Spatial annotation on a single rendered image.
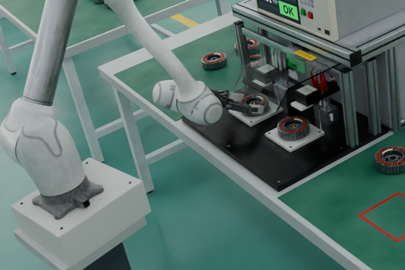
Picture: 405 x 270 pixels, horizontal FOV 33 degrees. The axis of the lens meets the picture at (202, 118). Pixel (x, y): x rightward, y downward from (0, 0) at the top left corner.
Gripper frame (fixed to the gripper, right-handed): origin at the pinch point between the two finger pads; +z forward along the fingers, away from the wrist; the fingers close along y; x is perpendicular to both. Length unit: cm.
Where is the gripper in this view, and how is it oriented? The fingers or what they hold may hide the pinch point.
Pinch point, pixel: (251, 103)
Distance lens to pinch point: 260.0
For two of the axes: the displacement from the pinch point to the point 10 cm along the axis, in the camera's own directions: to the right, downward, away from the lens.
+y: 5.0, 3.5, -7.9
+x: 2.6, -9.3, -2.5
